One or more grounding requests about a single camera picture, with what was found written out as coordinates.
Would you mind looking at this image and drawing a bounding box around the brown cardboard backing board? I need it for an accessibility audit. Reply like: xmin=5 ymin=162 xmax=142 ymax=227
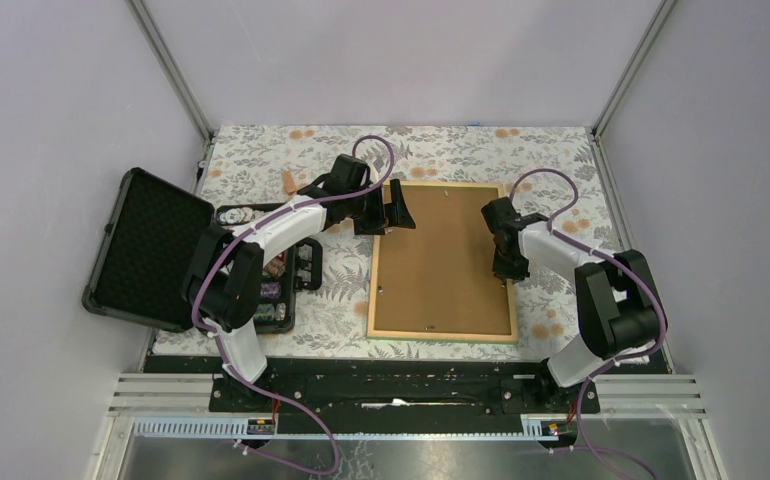
xmin=372 ymin=185 xmax=512 ymax=335

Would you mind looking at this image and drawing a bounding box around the black poker chip case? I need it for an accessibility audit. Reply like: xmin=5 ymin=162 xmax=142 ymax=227
xmin=82 ymin=168 xmax=323 ymax=334

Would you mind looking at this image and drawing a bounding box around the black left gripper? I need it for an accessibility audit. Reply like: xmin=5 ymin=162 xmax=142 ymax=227
xmin=345 ymin=178 xmax=414 ymax=235

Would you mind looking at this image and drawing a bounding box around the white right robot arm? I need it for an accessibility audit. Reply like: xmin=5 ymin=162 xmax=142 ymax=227
xmin=481 ymin=198 xmax=667 ymax=412

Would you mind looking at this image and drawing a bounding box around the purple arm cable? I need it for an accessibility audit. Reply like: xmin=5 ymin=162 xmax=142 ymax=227
xmin=508 ymin=168 xmax=667 ymax=480
xmin=190 ymin=135 xmax=398 ymax=478

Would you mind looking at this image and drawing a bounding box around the wooden picture frame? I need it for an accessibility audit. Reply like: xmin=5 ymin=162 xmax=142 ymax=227
xmin=365 ymin=180 xmax=520 ymax=344

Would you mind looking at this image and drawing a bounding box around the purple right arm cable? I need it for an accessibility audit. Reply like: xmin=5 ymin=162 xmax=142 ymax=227
xmin=508 ymin=168 xmax=667 ymax=480

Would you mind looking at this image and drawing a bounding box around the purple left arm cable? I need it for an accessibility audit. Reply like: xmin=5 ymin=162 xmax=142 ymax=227
xmin=190 ymin=135 xmax=398 ymax=478

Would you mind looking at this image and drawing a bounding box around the floral patterned tablecloth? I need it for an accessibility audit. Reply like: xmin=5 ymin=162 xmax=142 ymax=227
xmin=149 ymin=124 xmax=659 ymax=364

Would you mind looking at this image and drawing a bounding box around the aluminium cable tray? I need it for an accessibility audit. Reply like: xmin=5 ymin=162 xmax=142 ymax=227
xmin=108 ymin=373 xmax=707 ymax=441

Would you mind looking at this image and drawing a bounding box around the tan wooden block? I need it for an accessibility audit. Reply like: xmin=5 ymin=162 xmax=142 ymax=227
xmin=281 ymin=171 xmax=298 ymax=196

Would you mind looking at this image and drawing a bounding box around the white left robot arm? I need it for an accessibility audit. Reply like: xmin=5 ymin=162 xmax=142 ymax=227
xmin=182 ymin=154 xmax=416 ymax=411

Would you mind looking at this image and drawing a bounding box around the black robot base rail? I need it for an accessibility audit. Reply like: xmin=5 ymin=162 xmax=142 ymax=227
xmin=144 ymin=356 xmax=590 ymax=422

